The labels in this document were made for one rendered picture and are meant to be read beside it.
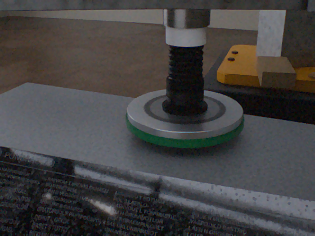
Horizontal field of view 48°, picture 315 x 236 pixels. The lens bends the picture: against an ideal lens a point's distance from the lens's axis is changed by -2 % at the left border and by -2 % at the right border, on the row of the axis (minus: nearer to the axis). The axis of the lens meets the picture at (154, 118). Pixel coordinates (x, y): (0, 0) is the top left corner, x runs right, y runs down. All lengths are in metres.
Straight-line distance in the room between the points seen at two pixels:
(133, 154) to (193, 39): 0.22
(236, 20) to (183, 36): 6.18
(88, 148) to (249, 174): 0.28
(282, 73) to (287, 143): 0.47
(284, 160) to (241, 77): 0.66
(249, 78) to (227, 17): 5.57
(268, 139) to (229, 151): 0.09
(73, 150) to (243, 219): 0.31
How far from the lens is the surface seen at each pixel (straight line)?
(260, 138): 0.70
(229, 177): 0.57
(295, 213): 0.55
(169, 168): 0.59
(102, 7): 0.54
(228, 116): 0.64
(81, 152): 0.65
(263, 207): 0.55
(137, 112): 0.65
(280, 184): 0.57
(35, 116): 0.82
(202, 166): 0.59
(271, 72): 1.13
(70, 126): 0.75
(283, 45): 1.34
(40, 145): 0.69
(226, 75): 1.26
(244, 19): 6.73
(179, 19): 0.59
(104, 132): 0.71
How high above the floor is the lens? 1.14
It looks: 24 degrees down
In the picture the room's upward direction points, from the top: 1 degrees counter-clockwise
